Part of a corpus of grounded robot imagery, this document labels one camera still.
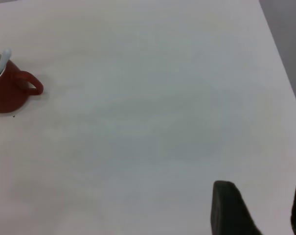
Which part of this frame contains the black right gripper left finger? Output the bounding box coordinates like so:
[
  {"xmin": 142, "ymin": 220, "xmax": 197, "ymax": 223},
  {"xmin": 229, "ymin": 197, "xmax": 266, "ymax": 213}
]
[{"xmin": 209, "ymin": 180, "xmax": 263, "ymax": 235}]

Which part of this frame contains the metal spoon pale blue handle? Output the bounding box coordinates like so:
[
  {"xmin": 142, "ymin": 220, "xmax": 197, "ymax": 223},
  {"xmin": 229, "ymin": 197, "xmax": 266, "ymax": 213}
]
[{"xmin": 0, "ymin": 48, "xmax": 13, "ymax": 74}]

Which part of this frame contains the red ceramic mug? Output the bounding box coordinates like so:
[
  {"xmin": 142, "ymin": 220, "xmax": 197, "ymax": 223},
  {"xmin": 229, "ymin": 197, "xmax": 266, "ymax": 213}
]
[{"xmin": 0, "ymin": 51, "xmax": 45, "ymax": 114}]

